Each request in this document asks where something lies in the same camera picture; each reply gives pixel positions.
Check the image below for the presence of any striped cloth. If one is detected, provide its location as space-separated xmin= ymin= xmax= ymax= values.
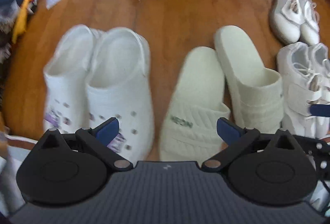
xmin=0 ymin=134 xmax=45 ymax=215

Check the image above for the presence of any white strap sneaker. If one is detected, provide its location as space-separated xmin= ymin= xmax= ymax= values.
xmin=277 ymin=41 xmax=326 ymax=138
xmin=308 ymin=43 xmax=330 ymax=106

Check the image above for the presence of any white clog with charms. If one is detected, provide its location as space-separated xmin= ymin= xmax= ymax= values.
xmin=86 ymin=27 xmax=154 ymax=163
xmin=42 ymin=25 xmax=105 ymax=135

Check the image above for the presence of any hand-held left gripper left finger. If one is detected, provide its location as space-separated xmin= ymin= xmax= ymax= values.
xmin=37 ymin=117 xmax=134 ymax=172

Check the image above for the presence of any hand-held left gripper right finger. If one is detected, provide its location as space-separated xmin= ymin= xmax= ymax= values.
xmin=200 ymin=117 xmax=301 ymax=172

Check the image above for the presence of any yellow rubber chicken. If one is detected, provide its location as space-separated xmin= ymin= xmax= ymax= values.
xmin=11 ymin=0 xmax=34 ymax=43

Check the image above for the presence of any black printed bag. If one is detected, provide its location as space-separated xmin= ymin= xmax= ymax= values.
xmin=0 ymin=0 xmax=21 ymax=64

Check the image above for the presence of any cream slide sandal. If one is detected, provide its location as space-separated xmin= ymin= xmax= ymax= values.
xmin=213 ymin=25 xmax=284 ymax=135
xmin=158 ymin=46 xmax=232 ymax=162

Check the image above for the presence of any white mesh sneaker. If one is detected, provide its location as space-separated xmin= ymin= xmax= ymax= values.
xmin=296 ymin=0 xmax=321 ymax=45
xmin=269 ymin=0 xmax=308 ymax=44

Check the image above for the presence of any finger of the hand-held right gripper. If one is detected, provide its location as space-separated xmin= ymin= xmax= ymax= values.
xmin=305 ymin=136 xmax=330 ymax=184
xmin=309 ymin=103 xmax=330 ymax=118

